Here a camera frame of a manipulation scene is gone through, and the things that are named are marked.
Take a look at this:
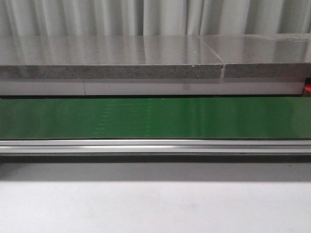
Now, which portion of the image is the grey granite slab right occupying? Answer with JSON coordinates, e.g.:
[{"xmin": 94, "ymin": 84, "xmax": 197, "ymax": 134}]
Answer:
[{"xmin": 200, "ymin": 33, "xmax": 311, "ymax": 82}]

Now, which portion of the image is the grey pleated curtain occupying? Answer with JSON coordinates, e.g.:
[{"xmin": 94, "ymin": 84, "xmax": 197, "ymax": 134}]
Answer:
[{"xmin": 0, "ymin": 0, "xmax": 311, "ymax": 36}]

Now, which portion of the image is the green conveyor belt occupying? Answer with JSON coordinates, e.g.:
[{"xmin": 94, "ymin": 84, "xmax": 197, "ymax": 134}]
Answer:
[{"xmin": 0, "ymin": 97, "xmax": 311, "ymax": 139}]

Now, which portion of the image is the grey granite slab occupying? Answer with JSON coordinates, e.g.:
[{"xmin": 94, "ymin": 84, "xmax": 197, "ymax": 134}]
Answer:
[
  {"xmin": 0, "ymin": 36, "xmax": 222, "ymax": 80},
  {"xmin": 200, "ymin": 33, "xmax": 311, "ymax": 82}
]

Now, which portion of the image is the aluminium conveyor frame rail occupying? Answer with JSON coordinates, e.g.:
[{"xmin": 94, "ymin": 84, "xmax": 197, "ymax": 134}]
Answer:
[{"xmin": 0, "ymin": 139, "xmax": 311, "ymax": 155}]

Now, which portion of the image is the grey granite slab left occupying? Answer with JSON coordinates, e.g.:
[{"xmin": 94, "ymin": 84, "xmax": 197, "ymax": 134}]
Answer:
[{"xmin": 0, "ymin": 36, "xmax": 222, "ymax": 80}]

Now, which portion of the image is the red plastic tray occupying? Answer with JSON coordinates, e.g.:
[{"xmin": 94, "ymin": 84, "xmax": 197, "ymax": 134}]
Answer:
[{"xmin": 302, "ymin": 84, "xmax": 311, "ymax": 97}]

